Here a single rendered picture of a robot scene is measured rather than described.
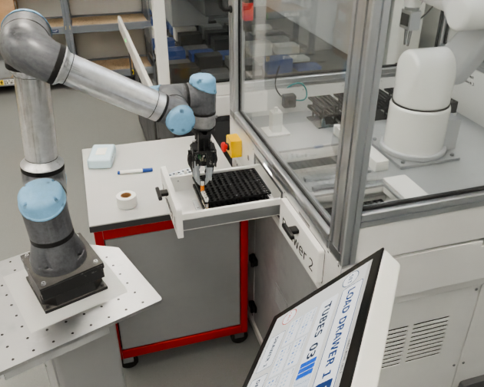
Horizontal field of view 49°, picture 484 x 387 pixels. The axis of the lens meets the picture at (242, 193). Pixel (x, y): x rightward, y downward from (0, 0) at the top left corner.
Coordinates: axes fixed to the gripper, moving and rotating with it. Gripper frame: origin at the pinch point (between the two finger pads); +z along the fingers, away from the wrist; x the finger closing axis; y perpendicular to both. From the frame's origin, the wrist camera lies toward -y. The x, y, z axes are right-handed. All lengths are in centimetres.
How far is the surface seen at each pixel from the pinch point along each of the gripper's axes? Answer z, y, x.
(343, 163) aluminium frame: -29, 45, 28
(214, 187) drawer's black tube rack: 4.1, -1.6, 4.3
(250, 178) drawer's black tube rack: 3.8, -5.8, 16.8
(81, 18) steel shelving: 54, -406, -77
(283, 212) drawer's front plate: 3.8, 15.3, 23.3
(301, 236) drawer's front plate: 2.4, 29.8, 25.1
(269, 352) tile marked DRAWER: -9, 79, 5
